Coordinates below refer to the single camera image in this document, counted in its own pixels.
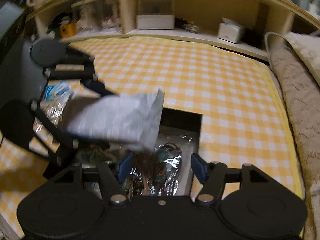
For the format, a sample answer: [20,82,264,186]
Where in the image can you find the grey white pouch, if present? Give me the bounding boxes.
[58,89,164,151]

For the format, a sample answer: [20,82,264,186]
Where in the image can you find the small trinkets on shelf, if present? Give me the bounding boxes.
[183,23,200,34]

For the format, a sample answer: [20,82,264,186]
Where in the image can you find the yellow white checkered tablecloth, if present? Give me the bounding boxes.
[0,35,304,238]

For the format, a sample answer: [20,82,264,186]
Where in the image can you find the floral blue silk pouch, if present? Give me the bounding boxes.
[76,145,117,168]

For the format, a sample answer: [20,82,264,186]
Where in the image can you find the beige fuzzy blanket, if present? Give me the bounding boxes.
[268,32,319,239]

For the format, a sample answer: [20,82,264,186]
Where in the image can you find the tan cord teal leaf necklace bag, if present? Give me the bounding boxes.
[122,142,182,198]

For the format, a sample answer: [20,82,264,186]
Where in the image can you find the white open cardboard box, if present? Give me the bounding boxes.
[136,0,175,30]

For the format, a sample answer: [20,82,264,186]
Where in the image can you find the white tissue box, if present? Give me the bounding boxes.
[217,17,245,44]

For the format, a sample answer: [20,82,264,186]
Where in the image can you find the wooden shelf unit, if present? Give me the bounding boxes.
[26,0,319,60]

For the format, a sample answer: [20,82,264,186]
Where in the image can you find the yellow box on shelf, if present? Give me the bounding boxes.
[59,22,76,38]

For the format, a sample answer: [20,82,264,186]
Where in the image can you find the black storage box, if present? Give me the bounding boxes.
[80,107,203,197]

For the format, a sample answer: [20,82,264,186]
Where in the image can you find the white cable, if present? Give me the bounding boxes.
[264,31,293,66]

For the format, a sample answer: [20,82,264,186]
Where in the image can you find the beige rope green bead bag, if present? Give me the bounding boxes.
[29,99,71,157]

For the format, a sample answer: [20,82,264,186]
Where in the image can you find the blue white medicine sachet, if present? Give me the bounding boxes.
[43,81,73,102]

